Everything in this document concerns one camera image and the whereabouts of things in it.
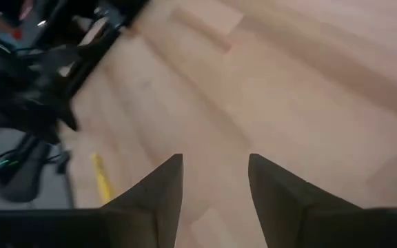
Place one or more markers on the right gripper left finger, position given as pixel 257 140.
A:
pixel 150 220

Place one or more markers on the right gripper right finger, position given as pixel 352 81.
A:
pixel 305 224

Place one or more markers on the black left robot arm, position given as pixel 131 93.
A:
pixel 29 103

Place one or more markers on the slim yellow highlighter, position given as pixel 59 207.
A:
pixel 102 179

